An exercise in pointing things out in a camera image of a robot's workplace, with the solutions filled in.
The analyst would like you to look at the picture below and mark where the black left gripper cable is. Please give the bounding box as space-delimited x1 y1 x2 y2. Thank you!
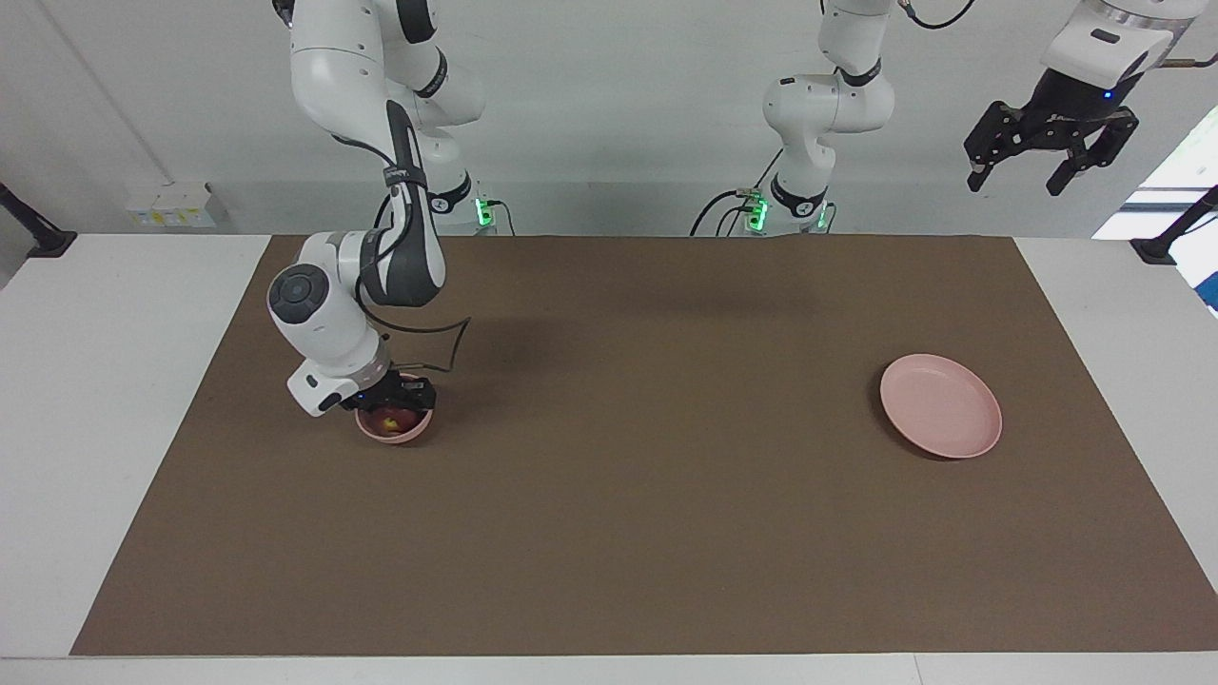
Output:
899 0 981 30

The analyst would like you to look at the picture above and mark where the dark red apple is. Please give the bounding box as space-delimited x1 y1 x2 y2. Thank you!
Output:
369 405 424 440

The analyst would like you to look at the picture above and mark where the white wall socket box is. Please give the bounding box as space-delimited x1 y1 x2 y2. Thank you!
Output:
127 183 218 229

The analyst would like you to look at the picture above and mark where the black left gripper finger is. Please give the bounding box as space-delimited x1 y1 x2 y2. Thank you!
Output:
1047 109 1141 197
964 99 1034 193

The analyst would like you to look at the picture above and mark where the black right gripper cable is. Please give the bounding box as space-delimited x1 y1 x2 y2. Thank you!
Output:
357 314 473 377

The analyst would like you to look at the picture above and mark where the brown table mat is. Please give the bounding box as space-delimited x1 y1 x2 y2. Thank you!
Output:
69 235 1218 657

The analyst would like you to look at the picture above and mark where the pink bowl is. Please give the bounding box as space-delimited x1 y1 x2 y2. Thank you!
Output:
355 400 435 445

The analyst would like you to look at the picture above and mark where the black clamp mount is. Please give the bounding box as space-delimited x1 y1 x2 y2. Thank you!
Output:
0 183 78 260
1130 186 1218 265

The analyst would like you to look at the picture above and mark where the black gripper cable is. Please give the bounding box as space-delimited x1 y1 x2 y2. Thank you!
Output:
357 314 473 377
899 0 981 30

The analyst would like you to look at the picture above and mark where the pink plate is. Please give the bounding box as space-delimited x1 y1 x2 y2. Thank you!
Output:
879 354 1004 460

